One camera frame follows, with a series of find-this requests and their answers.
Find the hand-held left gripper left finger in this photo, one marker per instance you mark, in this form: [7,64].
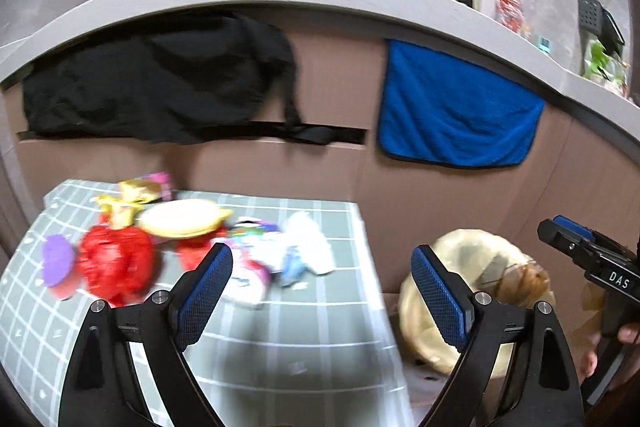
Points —
[207,287]

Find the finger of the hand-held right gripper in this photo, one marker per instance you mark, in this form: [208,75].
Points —
[562,244]
[572,226]

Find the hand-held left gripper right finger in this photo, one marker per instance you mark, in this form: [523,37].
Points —
[440,297]

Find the person's right hand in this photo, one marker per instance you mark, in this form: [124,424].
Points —
[631,336]

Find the pink and white packet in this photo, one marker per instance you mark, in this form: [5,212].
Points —
[245,279]

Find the round beige lid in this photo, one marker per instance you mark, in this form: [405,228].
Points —
[180,219]

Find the colourful small wrapper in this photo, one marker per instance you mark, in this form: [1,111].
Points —
[252,229]

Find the blue and white wrapper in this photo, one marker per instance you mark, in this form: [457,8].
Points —
[294,267]

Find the red crumpled wrapper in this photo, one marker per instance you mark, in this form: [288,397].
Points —
[117,264]

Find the grey grid-patterned tablecloth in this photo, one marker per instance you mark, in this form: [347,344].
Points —
[310,307]

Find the white plastic packet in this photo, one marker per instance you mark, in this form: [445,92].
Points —
[312,239]

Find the purple round piece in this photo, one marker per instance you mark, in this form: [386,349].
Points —
[57,259]

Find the brown cardboard panel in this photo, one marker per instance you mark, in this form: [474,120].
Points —
[325,177]

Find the green plant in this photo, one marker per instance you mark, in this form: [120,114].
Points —
[599,59]

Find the blue towel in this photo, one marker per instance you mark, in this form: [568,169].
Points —
[450,107]

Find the small teal object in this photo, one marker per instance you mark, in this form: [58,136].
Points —
[544,44]

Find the black perforated holder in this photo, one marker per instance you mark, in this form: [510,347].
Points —
[592,14]

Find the black cloth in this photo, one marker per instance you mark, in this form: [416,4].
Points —
[150,77]

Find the orange hanging decoration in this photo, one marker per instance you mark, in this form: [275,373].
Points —
[508,2]

